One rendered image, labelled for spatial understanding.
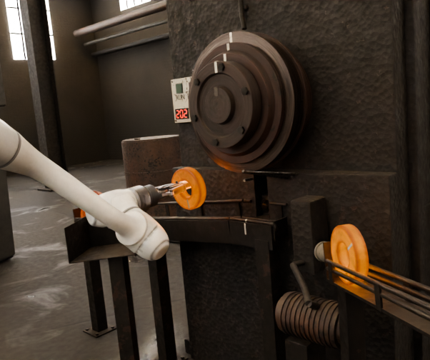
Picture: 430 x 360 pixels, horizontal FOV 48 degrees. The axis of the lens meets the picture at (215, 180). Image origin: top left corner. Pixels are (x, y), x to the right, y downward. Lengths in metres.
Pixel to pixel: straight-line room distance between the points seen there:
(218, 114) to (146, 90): 10.24
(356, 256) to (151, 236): 0.57
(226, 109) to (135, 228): 0.48
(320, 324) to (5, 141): 0.94
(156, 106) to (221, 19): 9.68
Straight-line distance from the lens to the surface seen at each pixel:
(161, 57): 11.36
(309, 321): 1.46
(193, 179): 1.72
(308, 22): 1.68
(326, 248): 1.38
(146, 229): 1.41
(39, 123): 8.49
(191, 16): 2.04
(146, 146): 4.45
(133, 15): 10.93
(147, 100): 11.80
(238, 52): 1.62
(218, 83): 1.61
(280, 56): 1.55
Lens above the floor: 1.11
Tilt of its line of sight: 8 degrees down
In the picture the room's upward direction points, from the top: 5 degrees counter-clockwise
